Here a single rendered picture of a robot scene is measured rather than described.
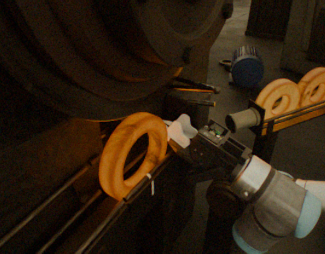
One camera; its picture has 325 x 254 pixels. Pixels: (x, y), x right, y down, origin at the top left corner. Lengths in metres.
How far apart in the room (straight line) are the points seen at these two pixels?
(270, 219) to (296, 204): 0.06
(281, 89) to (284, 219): 0.42
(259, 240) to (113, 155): 0.37
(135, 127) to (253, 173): 0.25
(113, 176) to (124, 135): 0.08
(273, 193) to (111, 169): 0.31
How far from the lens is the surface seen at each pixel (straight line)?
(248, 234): 0.66
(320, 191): 0.73
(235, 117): 0.81
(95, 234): 0.49
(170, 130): 0.60
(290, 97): 0.92
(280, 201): 0.57
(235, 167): 0.57
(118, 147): 0.46
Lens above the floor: 1.10
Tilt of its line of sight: 33 degrees down
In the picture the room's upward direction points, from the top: straight up
